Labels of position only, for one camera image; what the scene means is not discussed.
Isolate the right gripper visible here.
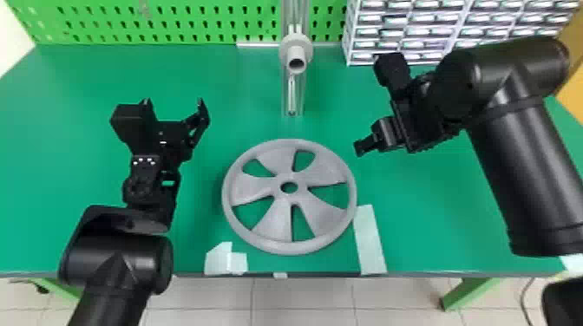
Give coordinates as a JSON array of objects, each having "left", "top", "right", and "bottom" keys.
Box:
[{"left": 353, "top": 88, "right": 462, "bottom": 159}]

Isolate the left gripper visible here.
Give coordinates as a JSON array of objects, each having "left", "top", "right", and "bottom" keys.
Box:
[{"left": 154, "top": 97, "right": 212, "bottom": 166}]

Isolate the grey wheel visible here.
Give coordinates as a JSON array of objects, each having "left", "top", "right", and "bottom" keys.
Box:
[{"left": 220, "top": 138, "right": 358, "bottom": 257}]

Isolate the white drawer cabinet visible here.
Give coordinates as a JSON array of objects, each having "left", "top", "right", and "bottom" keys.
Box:
[
  {"left": 342, "top": 0, "right": 473, "bottom": 68},
  {"left": 454, "top": 0, "right": 583, "bottom": 52}
]

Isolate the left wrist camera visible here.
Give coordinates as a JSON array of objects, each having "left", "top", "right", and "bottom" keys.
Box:
[{"left": 108, "top": 97, "right": 160, "bottom": 149}]

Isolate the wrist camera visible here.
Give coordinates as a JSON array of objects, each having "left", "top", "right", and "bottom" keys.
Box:
[
  {"left": 372, "top": 51, "right": 414, "bottom": 98},
  {"left": 108, "top": 97, "right": 160, "bottom": 149}
]

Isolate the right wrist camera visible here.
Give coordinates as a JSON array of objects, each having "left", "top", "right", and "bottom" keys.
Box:
[{"left": 372, "top": 51, "right": 414, "bottom": 98}]

